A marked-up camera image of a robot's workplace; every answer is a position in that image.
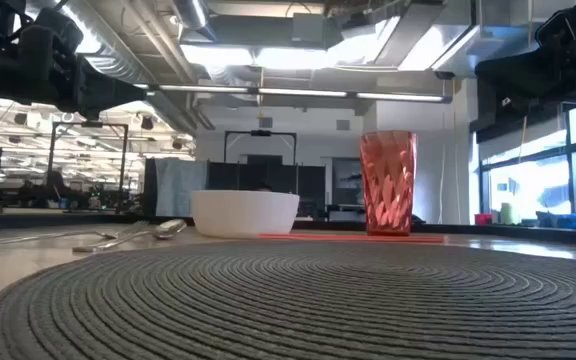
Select long ceiling light strip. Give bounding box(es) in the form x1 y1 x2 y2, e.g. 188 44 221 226
156 83 447 104

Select blue bag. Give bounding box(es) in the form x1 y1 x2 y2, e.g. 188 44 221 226
536 211 576 232

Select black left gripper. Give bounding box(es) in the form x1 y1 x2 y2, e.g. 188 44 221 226
0 7 148 121

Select tall black frame stand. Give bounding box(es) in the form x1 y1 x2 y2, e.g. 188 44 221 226
45 121 130 212

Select silver metal spoon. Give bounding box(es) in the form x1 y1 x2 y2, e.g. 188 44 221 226
71 218 188 254

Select round grey woven placemat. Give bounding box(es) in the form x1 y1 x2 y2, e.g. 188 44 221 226
0 240 576 360

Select black frame stand with camera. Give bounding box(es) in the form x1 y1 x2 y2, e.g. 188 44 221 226
223 129 298 166

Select white bowl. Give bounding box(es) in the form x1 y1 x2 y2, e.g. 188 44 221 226
190 189 301 239

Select grey hanging cloth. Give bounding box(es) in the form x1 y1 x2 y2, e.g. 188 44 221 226
154 158 210 218

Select silver ceiling air duct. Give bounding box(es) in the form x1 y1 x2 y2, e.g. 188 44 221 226
171 0 218 42

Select black partition panels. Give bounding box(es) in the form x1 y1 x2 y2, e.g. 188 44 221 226
207 154 327 219

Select silver metal fork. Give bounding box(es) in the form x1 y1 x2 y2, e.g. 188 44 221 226
0 220 150 250

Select red faceted plastic cup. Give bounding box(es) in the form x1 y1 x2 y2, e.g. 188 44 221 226
359 130 418 237

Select dark wall board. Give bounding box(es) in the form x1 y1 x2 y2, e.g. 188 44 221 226
331 157 365 207

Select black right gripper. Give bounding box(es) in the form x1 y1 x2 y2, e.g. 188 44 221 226
475 47 576 109

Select yellow-green bottle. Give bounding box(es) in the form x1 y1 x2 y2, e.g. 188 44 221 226
499 202 520 226

